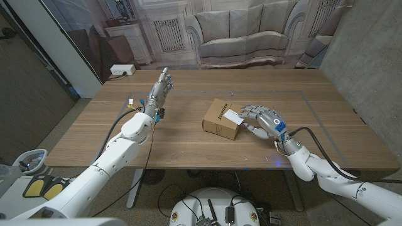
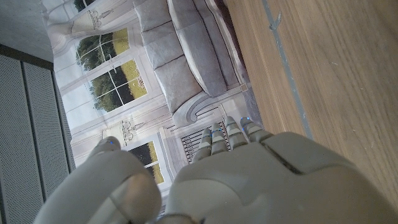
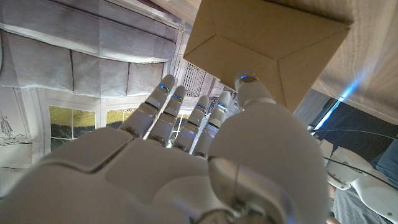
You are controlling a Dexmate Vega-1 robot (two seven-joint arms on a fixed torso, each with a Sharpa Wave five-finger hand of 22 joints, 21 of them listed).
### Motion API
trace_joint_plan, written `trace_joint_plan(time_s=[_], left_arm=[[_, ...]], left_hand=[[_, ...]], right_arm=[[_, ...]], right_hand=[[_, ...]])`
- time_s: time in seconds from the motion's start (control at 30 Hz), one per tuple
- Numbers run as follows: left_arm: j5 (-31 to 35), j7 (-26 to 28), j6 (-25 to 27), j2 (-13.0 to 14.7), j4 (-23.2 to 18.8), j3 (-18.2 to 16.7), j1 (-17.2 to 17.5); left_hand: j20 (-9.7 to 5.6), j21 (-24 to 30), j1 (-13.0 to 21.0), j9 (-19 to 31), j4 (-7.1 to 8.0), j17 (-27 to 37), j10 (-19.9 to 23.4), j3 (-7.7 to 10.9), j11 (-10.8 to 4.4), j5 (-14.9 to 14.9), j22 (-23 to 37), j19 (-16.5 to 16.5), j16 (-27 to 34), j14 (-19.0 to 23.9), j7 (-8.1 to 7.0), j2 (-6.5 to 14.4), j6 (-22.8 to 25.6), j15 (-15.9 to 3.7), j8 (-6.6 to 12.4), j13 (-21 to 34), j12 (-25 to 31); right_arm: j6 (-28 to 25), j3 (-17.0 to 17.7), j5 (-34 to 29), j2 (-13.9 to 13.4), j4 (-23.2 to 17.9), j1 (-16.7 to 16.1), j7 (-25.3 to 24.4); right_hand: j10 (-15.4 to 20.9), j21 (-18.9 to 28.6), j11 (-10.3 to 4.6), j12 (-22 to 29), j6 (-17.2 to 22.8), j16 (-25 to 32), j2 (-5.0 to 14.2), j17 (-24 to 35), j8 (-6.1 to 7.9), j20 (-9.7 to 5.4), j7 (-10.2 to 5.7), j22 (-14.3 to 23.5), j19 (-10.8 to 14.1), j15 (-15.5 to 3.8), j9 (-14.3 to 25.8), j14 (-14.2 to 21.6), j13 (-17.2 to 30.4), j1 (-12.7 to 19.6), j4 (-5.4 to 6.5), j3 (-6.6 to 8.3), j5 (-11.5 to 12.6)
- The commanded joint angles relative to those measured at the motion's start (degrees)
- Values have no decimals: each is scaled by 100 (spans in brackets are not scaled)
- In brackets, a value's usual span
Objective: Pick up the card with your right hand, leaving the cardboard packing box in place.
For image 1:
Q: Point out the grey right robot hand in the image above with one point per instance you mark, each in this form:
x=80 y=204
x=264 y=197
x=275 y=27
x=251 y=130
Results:
x=270 y=122

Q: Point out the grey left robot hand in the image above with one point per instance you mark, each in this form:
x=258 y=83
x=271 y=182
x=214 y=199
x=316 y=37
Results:
x=155 y=94

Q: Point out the white card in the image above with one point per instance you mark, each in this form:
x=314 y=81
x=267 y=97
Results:
x=232 y=116

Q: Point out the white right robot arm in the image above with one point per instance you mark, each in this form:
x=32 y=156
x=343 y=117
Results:
x=333 y=179

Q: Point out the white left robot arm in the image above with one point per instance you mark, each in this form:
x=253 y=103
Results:
x=103 y=166

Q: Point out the brown cardboard packing box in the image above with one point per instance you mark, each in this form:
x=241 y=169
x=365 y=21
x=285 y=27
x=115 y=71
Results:
x=216 y=122

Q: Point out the white power strip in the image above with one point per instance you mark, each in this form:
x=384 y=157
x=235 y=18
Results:
x=122 y=69

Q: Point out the grey table leg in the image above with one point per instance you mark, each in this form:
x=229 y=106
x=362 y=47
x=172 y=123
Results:
x=134 y=188
x=293 y=191

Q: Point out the black round floor fan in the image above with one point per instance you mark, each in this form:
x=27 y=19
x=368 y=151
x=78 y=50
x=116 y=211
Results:
x=153 y=176

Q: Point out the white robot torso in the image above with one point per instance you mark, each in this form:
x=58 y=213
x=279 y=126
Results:
x=213 y=196

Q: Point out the printed living room backdrop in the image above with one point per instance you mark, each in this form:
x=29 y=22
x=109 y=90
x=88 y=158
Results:
x=245 y=31

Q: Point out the black power adapter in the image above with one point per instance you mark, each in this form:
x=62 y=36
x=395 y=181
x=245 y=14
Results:
x=229 y=215

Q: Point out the black antenna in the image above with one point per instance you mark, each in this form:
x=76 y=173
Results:
x=212 y=212

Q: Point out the white grey controller device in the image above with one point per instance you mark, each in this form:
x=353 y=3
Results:
x=34 y=155

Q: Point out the yellow foot pedal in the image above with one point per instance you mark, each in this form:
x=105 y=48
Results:
x=55 y=190
x=34 y=187

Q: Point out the clear plastic bin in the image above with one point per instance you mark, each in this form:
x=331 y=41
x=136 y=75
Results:
x=7 y=179

